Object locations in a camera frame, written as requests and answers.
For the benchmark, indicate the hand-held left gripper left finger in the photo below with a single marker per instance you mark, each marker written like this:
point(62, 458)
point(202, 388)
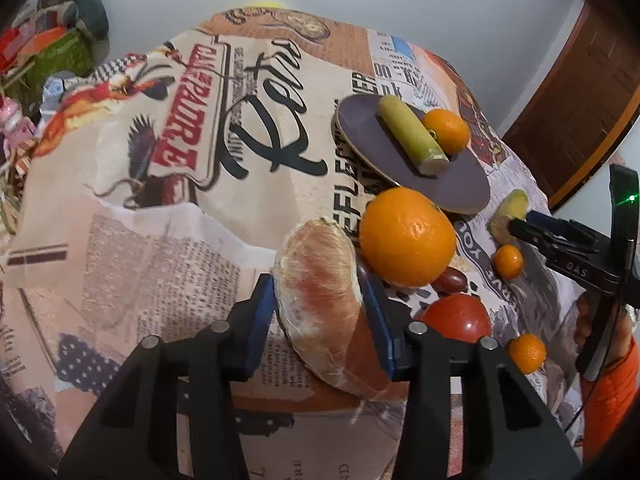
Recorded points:
point(260, 325)

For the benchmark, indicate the small tangerine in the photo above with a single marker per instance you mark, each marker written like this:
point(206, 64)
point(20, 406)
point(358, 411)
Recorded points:
point(508, 262)
point(526, 354)

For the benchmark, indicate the plastic-wrapped pomelo wedge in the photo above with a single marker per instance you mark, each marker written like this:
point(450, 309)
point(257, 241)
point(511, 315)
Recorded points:
point(320, 290)

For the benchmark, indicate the medium orange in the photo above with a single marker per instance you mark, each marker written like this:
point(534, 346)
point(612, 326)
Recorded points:
point(447, 131)

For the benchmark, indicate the red bag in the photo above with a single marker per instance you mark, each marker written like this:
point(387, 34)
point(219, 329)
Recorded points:
point(12, 47)

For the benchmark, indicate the green shopping bag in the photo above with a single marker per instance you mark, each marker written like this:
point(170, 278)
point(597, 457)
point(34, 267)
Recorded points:
point(55, 67)

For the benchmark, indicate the printed newspaper-style tablecloth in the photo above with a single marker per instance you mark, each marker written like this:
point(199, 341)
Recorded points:
point(200, 260)

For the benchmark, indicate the green sugarcane piece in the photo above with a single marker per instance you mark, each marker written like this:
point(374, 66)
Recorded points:
point(407, 132)

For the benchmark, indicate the dark red date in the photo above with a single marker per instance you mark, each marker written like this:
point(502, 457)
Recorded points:
point(451, 280)

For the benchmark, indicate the black white checkered cloth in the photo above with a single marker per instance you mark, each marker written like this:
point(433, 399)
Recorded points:
point(112, 69)

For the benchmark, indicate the person's right forearm orange sleeve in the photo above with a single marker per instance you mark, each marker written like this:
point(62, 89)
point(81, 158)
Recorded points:
point(615, 400)

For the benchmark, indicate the orange box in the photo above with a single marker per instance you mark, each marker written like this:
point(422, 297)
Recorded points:
point(47, 39)

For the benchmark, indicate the grey plush toy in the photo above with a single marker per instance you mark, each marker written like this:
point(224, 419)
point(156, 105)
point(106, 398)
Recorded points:
point(82, 5)

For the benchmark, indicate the pink toy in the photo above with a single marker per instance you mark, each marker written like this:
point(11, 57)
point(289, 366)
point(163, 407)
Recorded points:
point(15, 125)

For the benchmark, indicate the white blue cloth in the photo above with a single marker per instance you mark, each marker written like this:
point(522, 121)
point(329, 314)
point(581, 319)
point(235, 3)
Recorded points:
point(57, 91)

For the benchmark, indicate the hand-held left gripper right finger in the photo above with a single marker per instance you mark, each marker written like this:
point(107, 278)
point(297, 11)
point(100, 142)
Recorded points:
point(380, 325)

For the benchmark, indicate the brown wooden door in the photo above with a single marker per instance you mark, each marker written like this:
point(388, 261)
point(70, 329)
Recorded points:
point(590, 85)

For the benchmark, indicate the red tomato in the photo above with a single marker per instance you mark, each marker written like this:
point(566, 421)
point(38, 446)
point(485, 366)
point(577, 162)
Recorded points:
point(457, 317)

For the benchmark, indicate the large orange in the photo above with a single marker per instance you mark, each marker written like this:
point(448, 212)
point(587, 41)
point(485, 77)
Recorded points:
point(407, 237)

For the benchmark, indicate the dark purple round plate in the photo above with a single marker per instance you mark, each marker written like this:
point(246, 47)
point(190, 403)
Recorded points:
point(370, 130)

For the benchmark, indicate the person's right hand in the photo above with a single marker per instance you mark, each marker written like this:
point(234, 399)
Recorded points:
point(582, 325)

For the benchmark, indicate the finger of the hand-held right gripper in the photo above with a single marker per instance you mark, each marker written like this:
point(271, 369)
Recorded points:
point(540, 218)
point(532, 237)

